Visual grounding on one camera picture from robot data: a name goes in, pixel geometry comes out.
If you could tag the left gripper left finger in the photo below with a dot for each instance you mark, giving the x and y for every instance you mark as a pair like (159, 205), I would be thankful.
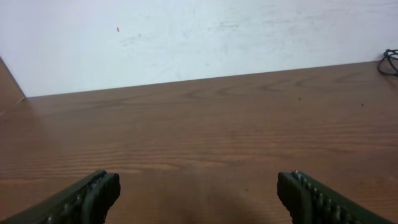
(86, 201)

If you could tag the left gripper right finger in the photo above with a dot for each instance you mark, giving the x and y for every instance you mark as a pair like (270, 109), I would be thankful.
(311, 202)

